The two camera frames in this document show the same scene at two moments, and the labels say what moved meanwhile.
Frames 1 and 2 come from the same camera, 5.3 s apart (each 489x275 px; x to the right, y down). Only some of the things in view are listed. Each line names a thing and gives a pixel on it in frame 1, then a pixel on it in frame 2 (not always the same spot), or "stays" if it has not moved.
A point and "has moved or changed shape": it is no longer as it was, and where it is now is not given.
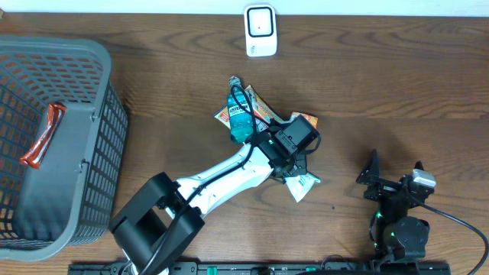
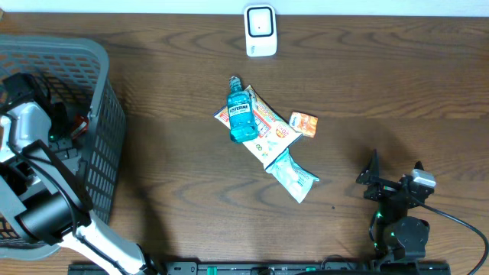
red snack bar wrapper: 35,155 has moved or changed shape
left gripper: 302,170 → 61,137
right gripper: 383,187 stays
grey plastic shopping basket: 72,196 stays
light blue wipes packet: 300,185 stays
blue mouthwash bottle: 241,111 stays
